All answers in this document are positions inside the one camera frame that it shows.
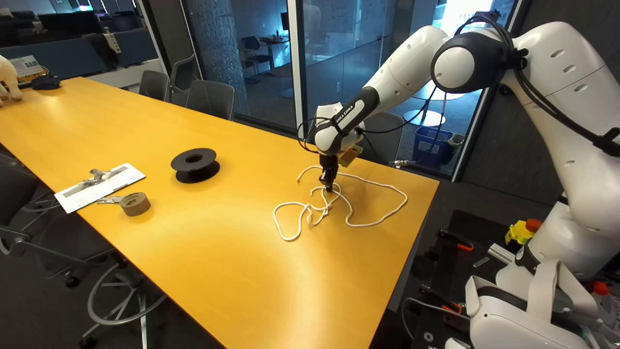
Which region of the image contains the red capped bottle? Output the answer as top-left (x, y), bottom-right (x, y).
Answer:
top-left (589, 279), bottom-right (616, 312)

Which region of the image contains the black office chair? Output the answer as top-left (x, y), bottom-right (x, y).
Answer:
top-left (0, 153), bottom-right (85, 288)

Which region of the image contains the tan wrist camera box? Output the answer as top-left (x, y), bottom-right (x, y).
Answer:
top-left (339, 143), bottom-right (364, 166)

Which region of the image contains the white VR headset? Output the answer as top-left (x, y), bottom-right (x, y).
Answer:
top-left (463, 257), bottom-right (606, 349)

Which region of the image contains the black equipment case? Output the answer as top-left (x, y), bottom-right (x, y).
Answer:
top-left (413, 224), bottom-right (519, 349)

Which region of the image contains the thin white rope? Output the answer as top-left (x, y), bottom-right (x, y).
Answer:
top-left (271, 184), bottom-right (345, 244)

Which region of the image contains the small black object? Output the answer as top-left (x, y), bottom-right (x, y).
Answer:
top-left (29, 73), bottom-right (62, 93)

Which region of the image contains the white bag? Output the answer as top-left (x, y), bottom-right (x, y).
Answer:
top-left (0, 54), bottom-right (25, 104)

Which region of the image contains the yellow red stop button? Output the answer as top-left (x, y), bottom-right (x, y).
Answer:
top-left (504, 217), bottom-right (544, 248)

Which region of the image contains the grey tape roll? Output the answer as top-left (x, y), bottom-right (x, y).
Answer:
top-left (118, 190), bottom-right (153, 217)

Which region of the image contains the white paper sheet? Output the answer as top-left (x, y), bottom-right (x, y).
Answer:
top-left (52, 160), bottom-right (147, 215)

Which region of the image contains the white window frame post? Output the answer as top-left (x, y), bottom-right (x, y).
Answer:
top-left (285, 0), bottom-right (310, 141)

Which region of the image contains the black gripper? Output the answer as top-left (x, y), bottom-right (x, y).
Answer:
top-left (318, 149), bottom-right (341, 193)

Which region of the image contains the small metal tool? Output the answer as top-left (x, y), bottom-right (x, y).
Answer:
top-left (62, 166), bottom-right (132, 195)

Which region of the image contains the small grey chair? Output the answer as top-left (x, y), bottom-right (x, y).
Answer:
top-left (138, 67), bottom-right (172, 102)

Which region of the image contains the chair base with ring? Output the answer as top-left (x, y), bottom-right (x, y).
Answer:
top-left (79, 259), bottom-right (170, 349)

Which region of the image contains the black plastic spool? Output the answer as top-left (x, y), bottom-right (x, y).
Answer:
top-left (169, 145), bottom-right (223, 186)

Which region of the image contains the blue bin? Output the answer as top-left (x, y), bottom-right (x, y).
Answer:
top-left (413, 126), bottom-right (465, 170)

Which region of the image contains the thick white braided rope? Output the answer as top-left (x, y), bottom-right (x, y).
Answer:
top-left (294, 162), bottom-right (411, 228)

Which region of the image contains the white labelled box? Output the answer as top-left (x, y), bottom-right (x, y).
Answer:
top-left (8, 54), bottom-right (46, 83)

